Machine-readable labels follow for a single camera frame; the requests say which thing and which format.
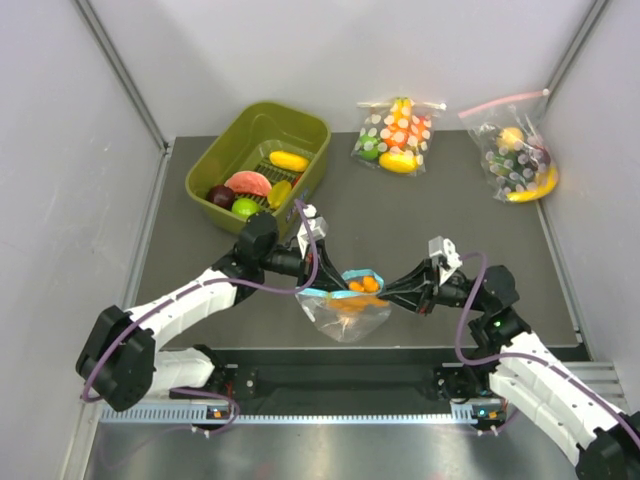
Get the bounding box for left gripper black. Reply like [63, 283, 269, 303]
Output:
[259, 239, 349, 296]

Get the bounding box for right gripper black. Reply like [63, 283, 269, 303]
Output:
[378, 258, 488, 316]

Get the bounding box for orange fake fruit pieces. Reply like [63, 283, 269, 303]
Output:
[327, 274, 389, 314]

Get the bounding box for blue zip clear bag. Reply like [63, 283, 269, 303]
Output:
[296, 269, 392, 343]

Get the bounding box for green fake apple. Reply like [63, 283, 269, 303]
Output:
[231, 198, 261, 219]

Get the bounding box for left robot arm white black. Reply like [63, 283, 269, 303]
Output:
[76, 203, 328, 412]

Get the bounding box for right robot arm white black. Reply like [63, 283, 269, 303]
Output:
[379, 259, 639, 479]

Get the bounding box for fake watermelon slice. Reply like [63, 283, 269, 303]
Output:
[224, 171, 272, 197]

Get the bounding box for yellow fake lemon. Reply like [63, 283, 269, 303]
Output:
[379, 152, 419, 174]

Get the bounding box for yellow fake banana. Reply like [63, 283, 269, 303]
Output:
[506, 165, 559, 203]

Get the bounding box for dark red fake apple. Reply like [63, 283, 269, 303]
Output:
[206, 184, 236, 210]

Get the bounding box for polka dot zip bag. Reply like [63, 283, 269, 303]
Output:
[351, 96, 447, 176]

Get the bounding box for pink zip polka bag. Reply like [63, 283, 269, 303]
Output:
[458, 89, 559, 204]

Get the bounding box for olive green plastic bin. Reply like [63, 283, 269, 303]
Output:
[185, 101, 331, 237]

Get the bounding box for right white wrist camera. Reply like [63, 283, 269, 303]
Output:
[428, 236, 462, 286]

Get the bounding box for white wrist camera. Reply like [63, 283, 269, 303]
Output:
[428, 236, 462, 286]
[296, 204, 328, 257]

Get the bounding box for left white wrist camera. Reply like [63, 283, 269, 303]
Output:
[296, 204, 328, 257]

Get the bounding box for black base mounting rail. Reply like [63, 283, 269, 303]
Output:
[200, 346, 490, 400]

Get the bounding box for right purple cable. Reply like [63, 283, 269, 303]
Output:
[454, 251, 640, 446]

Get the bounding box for grey slotted cable duct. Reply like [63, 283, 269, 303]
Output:
[100, 402, 507, 426]

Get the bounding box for left aluminium frame post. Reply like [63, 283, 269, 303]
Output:
[71, 0, 169, 151]

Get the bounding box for aluminium frame post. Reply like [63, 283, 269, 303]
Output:
[71, 0, 169, 151]
[546, 0, 612, 101]

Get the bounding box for right aluminium frame post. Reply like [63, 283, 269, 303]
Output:
[546, 0, 612, 101]

